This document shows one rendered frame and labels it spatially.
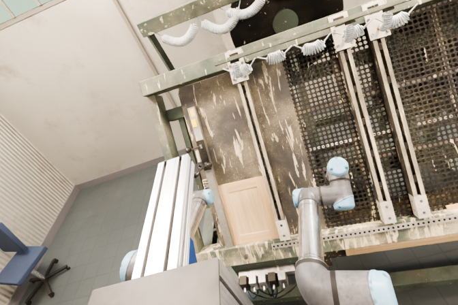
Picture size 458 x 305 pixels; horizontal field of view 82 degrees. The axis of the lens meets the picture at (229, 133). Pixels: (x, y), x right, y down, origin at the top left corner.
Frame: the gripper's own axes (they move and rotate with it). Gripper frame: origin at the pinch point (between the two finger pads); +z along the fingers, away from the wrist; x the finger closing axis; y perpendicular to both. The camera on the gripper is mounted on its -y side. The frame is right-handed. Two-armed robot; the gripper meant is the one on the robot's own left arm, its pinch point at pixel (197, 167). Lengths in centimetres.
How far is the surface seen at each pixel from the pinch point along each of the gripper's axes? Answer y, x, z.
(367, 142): -90, 44, 8
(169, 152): 13.6, -19.3, 7.1
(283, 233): -20, 63, 5
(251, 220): -5.4, 47.6, 10.5
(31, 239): 308, -54, 122
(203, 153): -5.9, -5.7, 7.1
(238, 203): -5.0, 34.2, 10.5
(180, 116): -4.0, -35.9, 15.7
